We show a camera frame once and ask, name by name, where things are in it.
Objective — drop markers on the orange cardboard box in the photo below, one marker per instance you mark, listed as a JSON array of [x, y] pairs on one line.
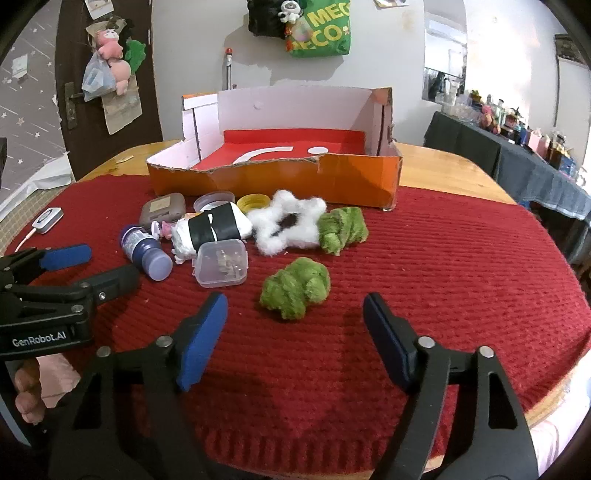
[[277, 177]]

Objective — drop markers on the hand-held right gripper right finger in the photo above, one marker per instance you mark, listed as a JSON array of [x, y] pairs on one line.
[[383, 332]]

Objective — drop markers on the person's left hand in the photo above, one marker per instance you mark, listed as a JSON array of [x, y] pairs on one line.
[[27, 392]]

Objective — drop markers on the grey case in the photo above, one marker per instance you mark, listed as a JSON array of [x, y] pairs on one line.
[[161, 210]]

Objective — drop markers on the black plush bag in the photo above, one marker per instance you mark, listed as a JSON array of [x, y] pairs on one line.
[[263, 21]]

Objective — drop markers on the green plush ball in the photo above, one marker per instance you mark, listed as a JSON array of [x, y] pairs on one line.
[[344, 229], [295, 288]]

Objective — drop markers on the white plastic sheet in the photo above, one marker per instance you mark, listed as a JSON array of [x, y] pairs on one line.
[[37, 173]]

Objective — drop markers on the dark wooden door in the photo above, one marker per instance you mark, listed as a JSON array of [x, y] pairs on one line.
[[143, 115]]

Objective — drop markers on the small clear plastic box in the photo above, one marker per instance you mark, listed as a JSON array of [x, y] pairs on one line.
[[221, 265]]

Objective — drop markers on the small doll figure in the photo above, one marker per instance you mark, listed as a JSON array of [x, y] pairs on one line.
[[165, 229]]

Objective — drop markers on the small panda plush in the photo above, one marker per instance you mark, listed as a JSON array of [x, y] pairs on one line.
[[290, 9]]

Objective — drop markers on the red knitted mat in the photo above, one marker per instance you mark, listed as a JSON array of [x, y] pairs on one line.
[[415, 258]]

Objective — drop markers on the green shopping bag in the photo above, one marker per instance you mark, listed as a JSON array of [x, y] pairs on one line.
[[323, 32]]

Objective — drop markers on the black and white plush roll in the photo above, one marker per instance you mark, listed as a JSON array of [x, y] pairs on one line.
[[217, 228]]

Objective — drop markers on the brown paper bag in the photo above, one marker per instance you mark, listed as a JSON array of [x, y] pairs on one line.
[[120, 115]]

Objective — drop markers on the white fluffy star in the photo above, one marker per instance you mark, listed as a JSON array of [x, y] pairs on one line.
[[265, 228]]

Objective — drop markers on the yellow lid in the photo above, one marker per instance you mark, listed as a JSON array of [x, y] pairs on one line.
[[254, 203]]

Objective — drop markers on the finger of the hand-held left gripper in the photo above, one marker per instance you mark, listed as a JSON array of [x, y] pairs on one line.
[[115, 279], [64, 256]]

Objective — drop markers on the green plush toy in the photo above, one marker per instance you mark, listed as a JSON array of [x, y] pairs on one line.
[[136, 53]]

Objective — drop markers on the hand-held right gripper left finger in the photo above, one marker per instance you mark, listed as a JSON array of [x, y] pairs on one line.
[[203, 341]]

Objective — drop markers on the purple bottle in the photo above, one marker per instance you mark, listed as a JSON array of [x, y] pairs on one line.
[[147, 254]]

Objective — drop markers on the pink plush pig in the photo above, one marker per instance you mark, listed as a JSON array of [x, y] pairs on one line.
[[108, 44]]

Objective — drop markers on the metal pole with red cap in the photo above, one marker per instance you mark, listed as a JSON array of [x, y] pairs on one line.
[[228, 69]]

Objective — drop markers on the clear plastic bag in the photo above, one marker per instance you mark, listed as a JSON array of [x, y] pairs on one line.
[[97, 78]]

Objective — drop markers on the clear round lid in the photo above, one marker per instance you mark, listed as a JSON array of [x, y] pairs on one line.
[[212, 201]]

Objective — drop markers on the picture card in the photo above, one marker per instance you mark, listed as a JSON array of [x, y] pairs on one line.
[[99, 7]]

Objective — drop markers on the side table with dark cloth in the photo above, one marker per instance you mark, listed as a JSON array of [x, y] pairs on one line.
[[517, 161]]

